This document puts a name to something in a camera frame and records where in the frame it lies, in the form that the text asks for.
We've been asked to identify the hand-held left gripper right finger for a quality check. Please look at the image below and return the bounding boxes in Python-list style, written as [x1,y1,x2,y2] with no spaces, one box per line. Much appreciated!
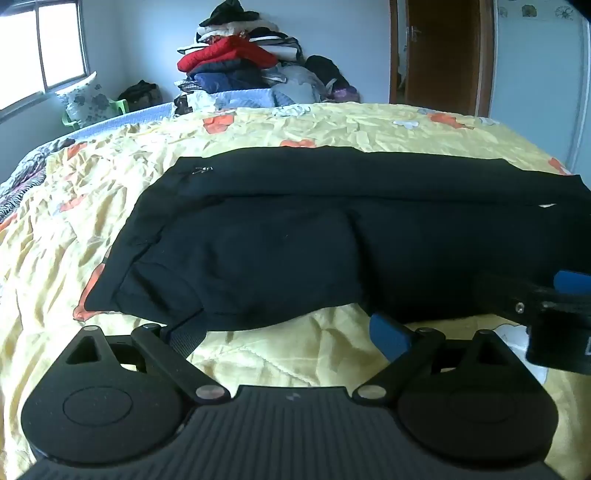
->
[352,313,525,407]

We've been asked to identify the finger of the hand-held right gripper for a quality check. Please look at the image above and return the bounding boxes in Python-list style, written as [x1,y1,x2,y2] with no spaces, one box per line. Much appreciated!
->
[474,274,536,325]
[553,270,591,297]

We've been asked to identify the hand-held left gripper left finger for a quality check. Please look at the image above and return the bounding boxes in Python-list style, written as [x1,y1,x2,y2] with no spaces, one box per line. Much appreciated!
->
[65,324,232,407]

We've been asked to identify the black pants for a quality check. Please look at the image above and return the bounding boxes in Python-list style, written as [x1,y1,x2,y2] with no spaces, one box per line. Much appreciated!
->
[85,146,588,332]

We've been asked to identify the yellow floral bed cover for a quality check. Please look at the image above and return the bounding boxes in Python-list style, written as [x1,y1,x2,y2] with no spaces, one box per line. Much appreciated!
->
[0,102,591,480]

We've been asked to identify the white wardrobe with flower stickers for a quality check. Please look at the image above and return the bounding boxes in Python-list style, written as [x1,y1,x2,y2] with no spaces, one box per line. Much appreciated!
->
[490,0,591,178]

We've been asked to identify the patterned grey bedsheet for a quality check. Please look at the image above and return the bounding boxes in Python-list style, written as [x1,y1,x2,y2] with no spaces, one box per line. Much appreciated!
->
[0,137,88,227]

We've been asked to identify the green plastic chair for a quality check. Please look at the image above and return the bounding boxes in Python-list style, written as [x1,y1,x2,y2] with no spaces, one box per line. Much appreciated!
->
[61,98,130,130]

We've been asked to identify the brown wooden door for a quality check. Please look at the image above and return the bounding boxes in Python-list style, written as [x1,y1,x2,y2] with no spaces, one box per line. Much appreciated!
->
[389,0,496,117]

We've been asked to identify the light blue quilted blanket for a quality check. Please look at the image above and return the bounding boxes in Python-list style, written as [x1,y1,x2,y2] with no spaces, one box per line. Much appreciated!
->
[69,89,280,139]

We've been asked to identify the black bag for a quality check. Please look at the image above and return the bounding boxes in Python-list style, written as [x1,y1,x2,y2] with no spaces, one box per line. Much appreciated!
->
[117,80,163,112]

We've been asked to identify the floral pillow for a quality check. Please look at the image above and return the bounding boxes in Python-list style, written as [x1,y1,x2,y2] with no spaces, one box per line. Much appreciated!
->
[55,71,112,129]

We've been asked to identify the dark cloth bundle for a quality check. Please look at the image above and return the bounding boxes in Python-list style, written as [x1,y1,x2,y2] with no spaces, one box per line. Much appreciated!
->
[305,54,359,103]

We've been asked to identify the pile of clothes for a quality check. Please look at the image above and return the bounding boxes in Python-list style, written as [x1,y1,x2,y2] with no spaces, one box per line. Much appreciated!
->
[173,0,329,116]

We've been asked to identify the window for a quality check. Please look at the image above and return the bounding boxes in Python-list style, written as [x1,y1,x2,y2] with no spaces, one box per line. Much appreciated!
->
[0,0,89,112]

